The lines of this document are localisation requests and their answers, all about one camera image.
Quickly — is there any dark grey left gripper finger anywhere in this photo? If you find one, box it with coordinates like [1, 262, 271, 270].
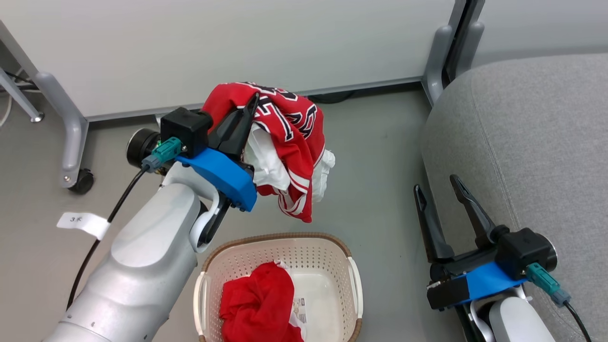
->
[208, 92, 260, 158]

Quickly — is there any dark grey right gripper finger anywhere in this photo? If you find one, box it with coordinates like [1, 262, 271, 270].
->
[413, 184, 456, 265]
[449, 174, 510, 250]

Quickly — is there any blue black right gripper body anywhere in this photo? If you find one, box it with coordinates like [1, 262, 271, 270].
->
[427, 247, 529, 312]

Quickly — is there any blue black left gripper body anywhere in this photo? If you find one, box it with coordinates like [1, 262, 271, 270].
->
[176, 147, 258, 247]

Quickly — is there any white garment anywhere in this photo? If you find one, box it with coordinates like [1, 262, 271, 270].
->
[244, 123, 336, 203]

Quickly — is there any red basketball jersey black lettering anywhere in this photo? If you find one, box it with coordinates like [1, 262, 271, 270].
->
[202, 82, 328, 224]

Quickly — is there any plain red garment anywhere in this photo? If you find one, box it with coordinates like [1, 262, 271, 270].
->
[218, 261, 304, 342]

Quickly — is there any grey fabric sofa seat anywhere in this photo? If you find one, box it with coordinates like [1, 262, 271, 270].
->
[420, 52, 608, 342]

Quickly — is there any cream perforated laundry basket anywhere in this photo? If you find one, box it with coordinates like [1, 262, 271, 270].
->
[192, 232, 364, 342]

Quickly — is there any large white partition panel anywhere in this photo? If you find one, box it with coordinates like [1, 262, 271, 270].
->
[0, 0, 468, 123]

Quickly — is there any black caster wheel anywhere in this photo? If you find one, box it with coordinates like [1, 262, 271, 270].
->
[68, 169, 95, 195]

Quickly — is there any white paper floor label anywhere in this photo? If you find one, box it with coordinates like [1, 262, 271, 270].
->
[56, 211, 111, 240]

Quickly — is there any printed sticker label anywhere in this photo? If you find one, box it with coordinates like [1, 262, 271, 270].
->
[292, 297, 309, 327]

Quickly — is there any grey partition foot with caster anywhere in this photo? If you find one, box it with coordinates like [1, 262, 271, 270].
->
[33, 71, 91, 189]

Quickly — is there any narrow white partition panel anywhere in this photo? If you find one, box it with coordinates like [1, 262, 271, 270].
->
[470, 0, 608, 67]

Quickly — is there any grey metal table leg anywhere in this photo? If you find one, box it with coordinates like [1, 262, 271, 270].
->
[0, 66, 46, 124]

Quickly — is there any black cable with teal plug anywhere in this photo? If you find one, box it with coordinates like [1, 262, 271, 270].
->
[66, 137, 183, 309]
[525, 263, 593, 342]

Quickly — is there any white floor cable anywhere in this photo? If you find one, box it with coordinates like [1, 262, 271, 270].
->
[0, 93, 13, 129]

